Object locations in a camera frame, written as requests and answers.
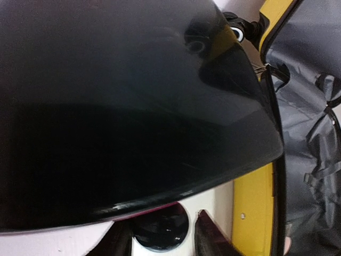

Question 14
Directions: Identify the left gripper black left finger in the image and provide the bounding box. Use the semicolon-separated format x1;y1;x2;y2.
86;220;133;256

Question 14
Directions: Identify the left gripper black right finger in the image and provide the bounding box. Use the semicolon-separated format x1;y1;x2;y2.
194;210;240;256

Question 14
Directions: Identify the yellow Pikachu hard-shell suitcase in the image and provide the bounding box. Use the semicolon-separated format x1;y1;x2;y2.
225;1;340;255

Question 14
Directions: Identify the black pink drawer organizer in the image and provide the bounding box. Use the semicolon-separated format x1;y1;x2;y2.
0;0;285;253

